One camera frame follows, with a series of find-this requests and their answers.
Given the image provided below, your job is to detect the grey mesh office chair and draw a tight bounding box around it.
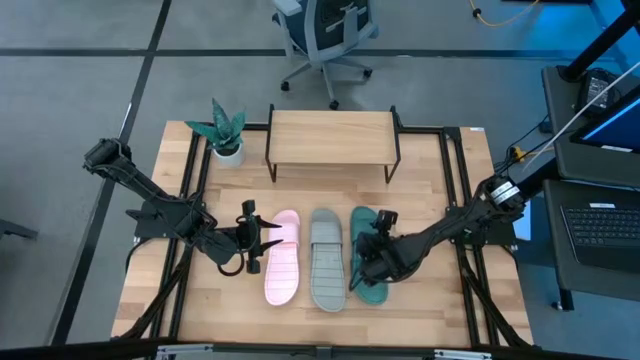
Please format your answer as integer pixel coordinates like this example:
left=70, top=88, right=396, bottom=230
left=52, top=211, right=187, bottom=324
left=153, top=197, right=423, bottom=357
left=271, top=0, right=380, bottom=111

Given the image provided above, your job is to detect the wooden shelf with black frame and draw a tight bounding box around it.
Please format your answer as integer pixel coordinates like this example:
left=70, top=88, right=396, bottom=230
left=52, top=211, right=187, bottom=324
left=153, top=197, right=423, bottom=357
left=264, top=103, right=403, bottom=184

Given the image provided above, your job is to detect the yellow cable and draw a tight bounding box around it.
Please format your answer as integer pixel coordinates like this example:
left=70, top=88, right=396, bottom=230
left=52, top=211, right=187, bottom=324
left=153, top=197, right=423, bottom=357
left=468, top=0, right=542, bottom=29

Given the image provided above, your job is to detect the white round plant pot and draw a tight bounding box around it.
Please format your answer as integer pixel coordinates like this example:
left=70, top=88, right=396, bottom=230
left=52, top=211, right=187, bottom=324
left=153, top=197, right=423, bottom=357
left=212, top=142, right=247, bottom=169

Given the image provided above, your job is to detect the black slanted support post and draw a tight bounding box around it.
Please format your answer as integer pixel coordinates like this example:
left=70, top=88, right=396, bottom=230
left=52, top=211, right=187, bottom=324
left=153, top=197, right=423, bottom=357
left=558, top=0, right=640, bottom=83

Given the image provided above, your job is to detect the green spiky succulent plant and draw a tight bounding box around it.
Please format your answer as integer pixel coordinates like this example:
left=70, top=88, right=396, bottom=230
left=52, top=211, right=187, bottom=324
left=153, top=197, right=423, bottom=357
left=184, top=97, right=247, bottom=152

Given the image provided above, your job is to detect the black laptop keyboard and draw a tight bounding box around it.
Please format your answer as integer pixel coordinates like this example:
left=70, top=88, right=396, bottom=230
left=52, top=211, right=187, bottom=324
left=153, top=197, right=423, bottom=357
left=559, top=201, right=640, bottom=274

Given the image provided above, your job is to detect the black looped gripper cable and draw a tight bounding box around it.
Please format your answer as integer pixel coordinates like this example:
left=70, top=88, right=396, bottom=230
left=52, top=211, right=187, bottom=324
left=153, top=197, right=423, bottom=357
left=216, top=251, right=248, bottom=278

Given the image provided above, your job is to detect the black power adapter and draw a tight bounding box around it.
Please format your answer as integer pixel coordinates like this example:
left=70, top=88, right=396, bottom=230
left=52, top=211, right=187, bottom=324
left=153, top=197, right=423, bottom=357
left=574, top=68, right=622, bottom=116

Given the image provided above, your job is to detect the green plastic basket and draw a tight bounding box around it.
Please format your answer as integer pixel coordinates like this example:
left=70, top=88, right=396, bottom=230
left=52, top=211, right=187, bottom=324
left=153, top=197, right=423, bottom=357
left=348, top=205, right=390, bottom=306

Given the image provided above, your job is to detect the black metal table frame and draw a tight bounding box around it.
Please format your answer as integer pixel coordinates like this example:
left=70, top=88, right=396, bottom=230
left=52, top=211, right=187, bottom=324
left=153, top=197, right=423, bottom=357
left=112, top=122, right=534, bottom=352

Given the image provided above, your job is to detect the monitor with blue screen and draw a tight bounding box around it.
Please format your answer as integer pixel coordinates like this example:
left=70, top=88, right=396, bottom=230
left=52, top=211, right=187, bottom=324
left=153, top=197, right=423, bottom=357
left=569, top=83, right=640, bottom=155

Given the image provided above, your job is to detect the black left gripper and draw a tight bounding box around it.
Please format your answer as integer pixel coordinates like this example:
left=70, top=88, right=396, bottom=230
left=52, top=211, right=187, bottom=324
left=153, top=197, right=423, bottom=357
left=234, top=199, right=284, bottom=275

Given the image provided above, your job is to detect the pink rubber slide sandal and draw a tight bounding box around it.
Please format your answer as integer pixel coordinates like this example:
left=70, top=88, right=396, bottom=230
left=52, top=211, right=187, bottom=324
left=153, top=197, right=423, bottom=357
left=263, top=209, right=302, bottom=307

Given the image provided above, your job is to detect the black side desk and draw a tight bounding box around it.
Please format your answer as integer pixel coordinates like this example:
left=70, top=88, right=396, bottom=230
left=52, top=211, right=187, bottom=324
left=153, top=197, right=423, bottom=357
left=541, top=64, right=640, bottom=312

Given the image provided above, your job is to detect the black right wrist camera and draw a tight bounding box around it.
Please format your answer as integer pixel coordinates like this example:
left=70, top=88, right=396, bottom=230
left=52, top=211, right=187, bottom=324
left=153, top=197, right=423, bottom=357
left=374, top=209, right=400, bottom=237

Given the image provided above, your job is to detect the white cable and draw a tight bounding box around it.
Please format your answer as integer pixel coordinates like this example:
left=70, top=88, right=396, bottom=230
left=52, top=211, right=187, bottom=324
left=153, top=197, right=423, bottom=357
left=521, top=59, right=640, bottom=172

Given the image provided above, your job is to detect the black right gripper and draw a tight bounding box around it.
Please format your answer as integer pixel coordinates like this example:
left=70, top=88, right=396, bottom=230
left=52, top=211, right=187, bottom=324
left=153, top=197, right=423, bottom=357
left=348, top=231, right=402, bottom=293

